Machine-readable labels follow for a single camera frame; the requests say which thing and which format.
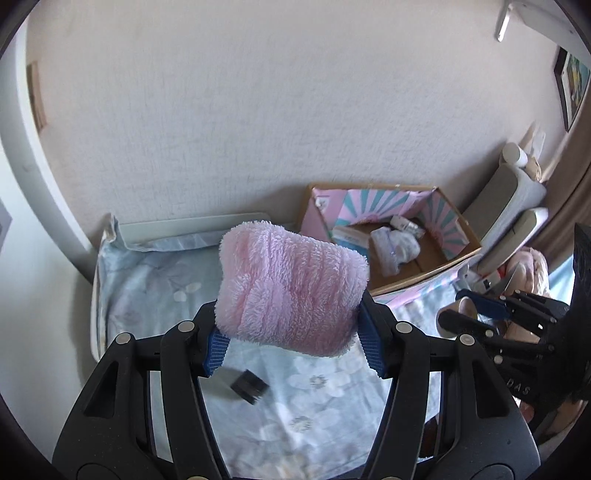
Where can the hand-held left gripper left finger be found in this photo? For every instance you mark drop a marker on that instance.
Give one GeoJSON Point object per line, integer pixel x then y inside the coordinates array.
{"type": "Point", "coordinates": [217, 346]}

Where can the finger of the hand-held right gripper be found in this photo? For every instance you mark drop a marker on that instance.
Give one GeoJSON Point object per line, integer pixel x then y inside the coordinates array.
{"type": "Point", "coordinates": [475, 328]}
{"type": "Point", "coordinates": [508, 307]}

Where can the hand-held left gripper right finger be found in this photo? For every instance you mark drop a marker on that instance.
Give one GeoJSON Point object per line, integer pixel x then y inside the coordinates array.
{"type": "Point", "coordinates": [371, 341]}

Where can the cardboard box with pink lining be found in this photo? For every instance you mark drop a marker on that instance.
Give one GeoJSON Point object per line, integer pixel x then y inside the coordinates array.
{"type": "Point", "coordinates": [429, 258]}

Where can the white patterned sock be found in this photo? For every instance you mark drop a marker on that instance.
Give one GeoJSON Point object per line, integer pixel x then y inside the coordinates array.
{"type": "Point", "coordinates": [392, 249]}

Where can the pink fluffy towel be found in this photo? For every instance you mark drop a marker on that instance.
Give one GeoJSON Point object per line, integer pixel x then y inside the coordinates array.
{"type": "Point", "coordinates": [291, 286]}

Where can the blue and red packet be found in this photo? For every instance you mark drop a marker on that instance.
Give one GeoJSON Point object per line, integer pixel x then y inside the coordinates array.
{"type": "Point", "coordinates": [353, 237]}

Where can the pink blanket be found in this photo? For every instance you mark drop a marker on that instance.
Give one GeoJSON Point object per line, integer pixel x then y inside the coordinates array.
{"type": "Point", "coordinates": [531, 272]}

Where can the small dark blue box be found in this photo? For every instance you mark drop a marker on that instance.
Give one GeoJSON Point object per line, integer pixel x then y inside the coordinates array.
{"type": "Point", "coordinates": [249, 386]}

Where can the light blue floral cloth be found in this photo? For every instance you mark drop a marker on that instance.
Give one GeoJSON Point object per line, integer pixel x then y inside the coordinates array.
{"type": "Point", "coordinates": [152, 295]}

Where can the white cushion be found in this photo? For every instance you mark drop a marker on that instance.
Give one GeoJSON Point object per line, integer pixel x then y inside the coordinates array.
{"type": "Point", "coordinates": [531, 226]}

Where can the grey white folded chair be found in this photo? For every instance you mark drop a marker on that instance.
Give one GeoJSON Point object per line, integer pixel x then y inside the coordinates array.
{"type": "Point", "coordinates": [496, 198]}

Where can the brown curtain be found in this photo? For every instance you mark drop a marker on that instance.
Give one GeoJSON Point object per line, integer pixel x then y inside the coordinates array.
{"type": "Point", "coordinates": [572, 194]}

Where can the white roll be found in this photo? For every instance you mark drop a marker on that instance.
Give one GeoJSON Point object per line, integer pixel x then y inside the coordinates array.
{"type": "Point", "coordinates": [512, 153]}

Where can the white door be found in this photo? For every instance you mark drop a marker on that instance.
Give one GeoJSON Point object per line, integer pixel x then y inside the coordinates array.
{"type": "Point", "coordinates": [27, 258]}

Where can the framed picture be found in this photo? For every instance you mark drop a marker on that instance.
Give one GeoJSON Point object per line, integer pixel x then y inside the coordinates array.
{"type": "Point", "coordinates": [572, 87]}

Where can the white wall plate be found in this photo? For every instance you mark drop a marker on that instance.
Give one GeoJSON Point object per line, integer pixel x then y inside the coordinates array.
{"type": "Point", "coordinates": [537, 138]}

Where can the white wall bracket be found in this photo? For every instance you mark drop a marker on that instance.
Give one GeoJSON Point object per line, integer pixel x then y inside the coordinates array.
{"type": "Point", "coordinates": [503, 21]}

